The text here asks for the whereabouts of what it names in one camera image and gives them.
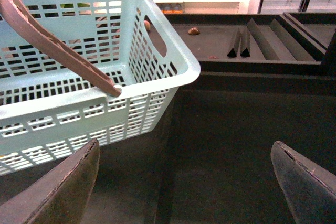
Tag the light blue plastic basket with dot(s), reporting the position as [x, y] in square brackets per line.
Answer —
[48, 111]

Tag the black triangular divider left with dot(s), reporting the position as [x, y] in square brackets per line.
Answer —
[234, 44]

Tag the pale round fruit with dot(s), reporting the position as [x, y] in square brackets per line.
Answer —
[147, 25]

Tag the dark wooden produce stand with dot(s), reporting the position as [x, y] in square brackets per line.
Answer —
[208, 159]

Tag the brown fruit on tray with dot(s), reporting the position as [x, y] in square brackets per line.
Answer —
[193, 31]

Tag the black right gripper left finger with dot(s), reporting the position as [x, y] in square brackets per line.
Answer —
[61, 195]

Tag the neighbouring dark produce stand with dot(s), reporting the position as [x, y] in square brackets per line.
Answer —
[278, 44]

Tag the black triangular divider right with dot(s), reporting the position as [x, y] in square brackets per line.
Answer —
[245, 43]

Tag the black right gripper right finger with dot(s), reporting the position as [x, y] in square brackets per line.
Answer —
[309, 189]

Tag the black triangular divider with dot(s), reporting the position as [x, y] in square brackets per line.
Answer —
[234, 44]
[245, 43]

